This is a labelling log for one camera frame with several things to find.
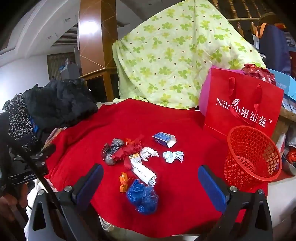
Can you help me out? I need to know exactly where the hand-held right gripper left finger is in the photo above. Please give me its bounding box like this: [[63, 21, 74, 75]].
[[28, 163, 104, 241]]

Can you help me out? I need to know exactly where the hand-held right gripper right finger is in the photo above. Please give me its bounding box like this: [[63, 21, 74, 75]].
[[198, 165, 274, 241]]

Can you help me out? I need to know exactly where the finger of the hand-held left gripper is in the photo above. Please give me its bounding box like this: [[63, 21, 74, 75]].
[[30, 144, 57, 163]]

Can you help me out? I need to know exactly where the red mesh plastic basket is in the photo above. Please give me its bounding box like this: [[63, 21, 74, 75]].
[[223, 126, 283, 186]]

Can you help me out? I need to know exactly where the orange candy wrapper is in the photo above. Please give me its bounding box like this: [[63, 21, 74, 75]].
[[119, 172, 134, 193]]

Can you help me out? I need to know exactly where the grey plastic wrapper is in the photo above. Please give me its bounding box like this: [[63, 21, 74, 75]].
[[102, 138, 126, 166]]

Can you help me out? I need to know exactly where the light blue tissue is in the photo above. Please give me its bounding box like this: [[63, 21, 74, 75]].
[[162, 151, 185, 163]]

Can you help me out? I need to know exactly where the white and red carton box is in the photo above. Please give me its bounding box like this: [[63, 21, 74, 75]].
[[128, 154, 157, 187]]

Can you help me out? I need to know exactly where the blue plastic bag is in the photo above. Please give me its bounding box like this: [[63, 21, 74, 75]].
[[126, 179, 159, 215]]

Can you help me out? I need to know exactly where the white tissue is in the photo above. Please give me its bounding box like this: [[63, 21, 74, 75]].
[[139, 147, 160, 162]]

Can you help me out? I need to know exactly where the blue carton box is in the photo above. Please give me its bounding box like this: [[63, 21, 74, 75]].
[[152, 132, 177, 149]]

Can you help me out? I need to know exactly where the white cloth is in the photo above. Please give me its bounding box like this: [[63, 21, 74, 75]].
[[23, 178, 60, 241]]

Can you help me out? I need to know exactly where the striped pink cloth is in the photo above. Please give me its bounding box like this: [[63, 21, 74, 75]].
[[45, 126, 68, 149]]

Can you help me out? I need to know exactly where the dark dotted cloth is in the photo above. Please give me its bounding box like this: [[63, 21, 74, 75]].
[[2, 94, 38, 144]]

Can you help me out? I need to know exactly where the black jacket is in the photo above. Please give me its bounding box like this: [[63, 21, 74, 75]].
[[23, 78, 99, 132]]

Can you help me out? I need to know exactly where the red blanket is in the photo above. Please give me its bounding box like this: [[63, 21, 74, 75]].
[[44, 98, 270, 240]]

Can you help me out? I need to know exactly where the steel basin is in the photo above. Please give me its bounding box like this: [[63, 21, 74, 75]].
[[281, 153, 296, 175]]

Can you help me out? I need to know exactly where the brown wooden cabinet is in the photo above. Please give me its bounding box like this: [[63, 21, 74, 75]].
[[47, 53, 77, 80]]

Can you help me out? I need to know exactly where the orange plastic bag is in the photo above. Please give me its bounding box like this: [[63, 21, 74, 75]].
[[287, 148, 296, 166]]

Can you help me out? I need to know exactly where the wooden table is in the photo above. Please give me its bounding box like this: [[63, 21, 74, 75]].
[[276, 105, 296, 139]]

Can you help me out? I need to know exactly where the red paper gift bag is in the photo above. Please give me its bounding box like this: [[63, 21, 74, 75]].
[[199, 66, 284, 142]]

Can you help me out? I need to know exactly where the blue patterned packet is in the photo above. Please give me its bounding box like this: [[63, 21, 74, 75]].
[[281, 95, 296, 112]]

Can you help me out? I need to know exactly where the brown wooden pillar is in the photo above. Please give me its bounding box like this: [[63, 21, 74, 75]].
[[79, 0, 118, 102]]

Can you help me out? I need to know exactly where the dark red plastic bag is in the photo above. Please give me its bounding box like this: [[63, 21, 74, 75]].
[[242, 63, 277, 86]]

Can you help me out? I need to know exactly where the light blue cardboard box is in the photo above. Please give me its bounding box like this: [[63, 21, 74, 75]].
[[266, 68, 296, 101]]

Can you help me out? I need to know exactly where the green clover print quilt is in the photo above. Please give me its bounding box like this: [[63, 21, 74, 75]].
[[112, 0, 266, 109]]

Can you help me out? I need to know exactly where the wooden stair railing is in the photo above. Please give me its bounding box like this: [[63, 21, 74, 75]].
[[210, 0, 269, 37]]

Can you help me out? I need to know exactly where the black cable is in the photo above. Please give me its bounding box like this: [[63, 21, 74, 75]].
[[9, 137, 70, 232]]

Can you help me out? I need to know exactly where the navy bag with orange handles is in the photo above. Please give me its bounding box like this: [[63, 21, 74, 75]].
[[254, 22, 292, 76]]

